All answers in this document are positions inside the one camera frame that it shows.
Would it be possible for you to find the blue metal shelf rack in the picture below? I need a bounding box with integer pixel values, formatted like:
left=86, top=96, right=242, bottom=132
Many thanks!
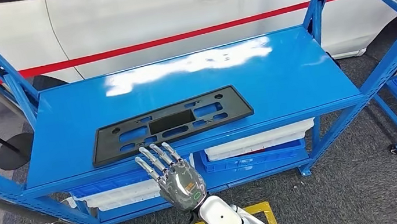
left=0, top=0, right=397, bottom=224

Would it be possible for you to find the white plastic crate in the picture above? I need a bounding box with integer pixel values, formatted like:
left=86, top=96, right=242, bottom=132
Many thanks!
left=201, top=117, right=319, bottom=157
left=206, top=131, right=311, bottom=162
left=70, top=152, right=200, bottom=211
left=95, top=191, right=167, bottom=214

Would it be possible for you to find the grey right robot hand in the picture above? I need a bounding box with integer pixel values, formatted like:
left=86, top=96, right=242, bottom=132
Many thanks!
left=132, top=136, right=210, bottom=219

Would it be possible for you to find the white car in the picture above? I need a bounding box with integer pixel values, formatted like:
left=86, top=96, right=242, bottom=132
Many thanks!
left=0, top=0, right=397, bottom=107

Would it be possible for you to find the black plastic plate frame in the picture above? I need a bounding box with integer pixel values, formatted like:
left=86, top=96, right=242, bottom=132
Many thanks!
left=84, top=82, right=259, bottom=168

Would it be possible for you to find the black stanchion with disc base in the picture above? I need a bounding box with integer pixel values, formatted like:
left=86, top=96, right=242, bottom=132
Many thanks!
left=0, top=108, right=38, bottom=173

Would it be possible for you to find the red barrier belt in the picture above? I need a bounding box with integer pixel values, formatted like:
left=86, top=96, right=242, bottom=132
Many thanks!
left=0, top=0, right=397, bottom=84

